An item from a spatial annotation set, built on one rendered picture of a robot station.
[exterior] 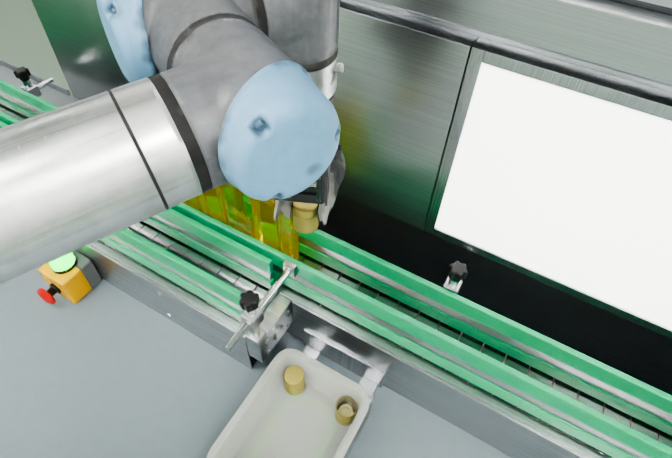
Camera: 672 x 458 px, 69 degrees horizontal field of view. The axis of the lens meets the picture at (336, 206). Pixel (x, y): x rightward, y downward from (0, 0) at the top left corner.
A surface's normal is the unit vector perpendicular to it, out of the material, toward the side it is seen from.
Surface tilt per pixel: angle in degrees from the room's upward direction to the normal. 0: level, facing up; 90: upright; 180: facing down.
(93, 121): 15
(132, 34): 62
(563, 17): 90
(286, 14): 85
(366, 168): 90
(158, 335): 0
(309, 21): 93
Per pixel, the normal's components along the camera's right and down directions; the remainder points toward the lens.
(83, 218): 0.52, 0.57
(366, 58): -0.50, 0.63
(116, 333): 0.04, -0.67
